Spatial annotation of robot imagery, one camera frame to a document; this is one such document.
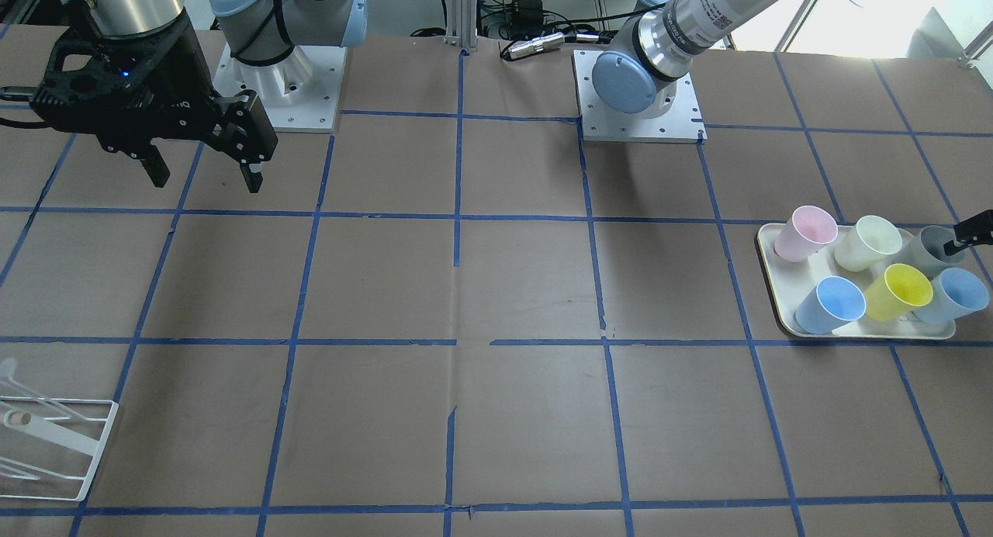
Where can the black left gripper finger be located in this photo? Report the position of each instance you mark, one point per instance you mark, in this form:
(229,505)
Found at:
(974,231)

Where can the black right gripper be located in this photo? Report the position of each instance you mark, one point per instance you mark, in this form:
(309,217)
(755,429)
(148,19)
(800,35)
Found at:
(184,77)

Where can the grey plastic cup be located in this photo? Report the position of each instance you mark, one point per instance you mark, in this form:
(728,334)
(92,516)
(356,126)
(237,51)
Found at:
(927,251)

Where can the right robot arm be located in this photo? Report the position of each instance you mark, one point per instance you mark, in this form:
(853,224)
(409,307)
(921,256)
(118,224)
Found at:
(259,32)

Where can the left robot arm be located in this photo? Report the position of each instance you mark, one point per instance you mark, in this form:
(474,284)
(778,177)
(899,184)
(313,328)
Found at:
(909,140)

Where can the blue cup near tray corner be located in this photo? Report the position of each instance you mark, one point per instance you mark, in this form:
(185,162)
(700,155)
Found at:
(956,293)

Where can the yellow plastic cup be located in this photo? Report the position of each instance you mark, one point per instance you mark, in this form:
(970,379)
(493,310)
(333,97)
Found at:
(899,289)

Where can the pale green plastic cup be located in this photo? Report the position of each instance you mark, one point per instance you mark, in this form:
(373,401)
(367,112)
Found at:
(870,240)

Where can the light blue plastic cup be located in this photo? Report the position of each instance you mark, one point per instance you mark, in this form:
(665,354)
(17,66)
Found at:
(834,302)

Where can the pink plastic cup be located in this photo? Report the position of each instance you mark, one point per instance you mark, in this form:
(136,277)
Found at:
(809,229)

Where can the cream plastic tray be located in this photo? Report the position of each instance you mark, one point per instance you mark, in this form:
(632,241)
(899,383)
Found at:
(790,282)

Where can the black power adapter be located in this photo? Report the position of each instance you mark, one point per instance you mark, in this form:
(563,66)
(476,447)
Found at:
(523,15)

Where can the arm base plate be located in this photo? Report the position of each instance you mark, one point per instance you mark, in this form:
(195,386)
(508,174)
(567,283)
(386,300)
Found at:
(675,117)
(300,94)

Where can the aluminium frame post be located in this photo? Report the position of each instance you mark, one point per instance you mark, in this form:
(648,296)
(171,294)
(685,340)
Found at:
(461,26)

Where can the white wire cup rack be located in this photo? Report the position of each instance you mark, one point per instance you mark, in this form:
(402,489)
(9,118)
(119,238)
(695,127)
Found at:
(51,447)

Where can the silver cable connector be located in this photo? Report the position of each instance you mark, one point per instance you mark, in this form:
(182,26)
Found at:
(519,49)

